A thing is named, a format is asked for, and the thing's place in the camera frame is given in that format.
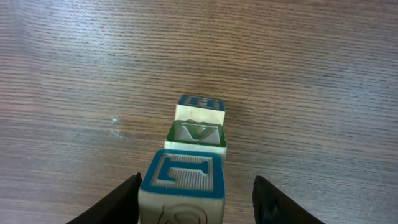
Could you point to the red U letter block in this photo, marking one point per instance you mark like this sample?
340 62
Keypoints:
200 109

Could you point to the pretzel block red side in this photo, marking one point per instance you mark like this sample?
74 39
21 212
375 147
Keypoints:
182 187

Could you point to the red I block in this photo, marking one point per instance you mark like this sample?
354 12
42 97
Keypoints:
198 137

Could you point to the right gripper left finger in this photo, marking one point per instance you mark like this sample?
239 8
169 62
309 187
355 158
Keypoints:
120 206

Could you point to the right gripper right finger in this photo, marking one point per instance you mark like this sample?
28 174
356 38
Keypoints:
272 206

